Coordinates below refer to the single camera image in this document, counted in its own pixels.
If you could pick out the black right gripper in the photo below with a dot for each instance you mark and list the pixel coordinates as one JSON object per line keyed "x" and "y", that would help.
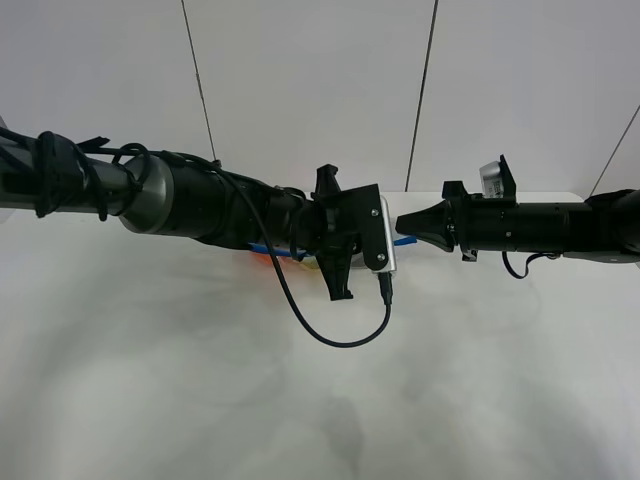
{"x": 475, "y": 222}

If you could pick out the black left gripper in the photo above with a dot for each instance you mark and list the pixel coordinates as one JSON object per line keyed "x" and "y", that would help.
{"x": 334, "y": 225}

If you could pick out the clear zip bag blue zipper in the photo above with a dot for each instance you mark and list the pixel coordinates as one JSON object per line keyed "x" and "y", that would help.
{"x": 259, "y": 254}

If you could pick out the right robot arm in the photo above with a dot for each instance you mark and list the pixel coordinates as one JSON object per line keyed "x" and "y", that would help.
{"x": 603, "y": 228}

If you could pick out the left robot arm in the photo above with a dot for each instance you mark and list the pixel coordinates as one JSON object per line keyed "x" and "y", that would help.
{"x": 180, "y": 195}

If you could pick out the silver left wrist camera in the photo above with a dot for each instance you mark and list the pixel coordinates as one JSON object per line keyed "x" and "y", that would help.
{"x": 388, "y": 257}

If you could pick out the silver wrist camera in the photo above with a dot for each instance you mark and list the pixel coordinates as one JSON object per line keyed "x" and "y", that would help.
{"x": 388, "y": 257}
{"x": 492, "y": 180}

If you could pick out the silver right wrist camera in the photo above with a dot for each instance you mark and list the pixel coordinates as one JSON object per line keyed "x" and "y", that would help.
{"x": 492, "y": 180}

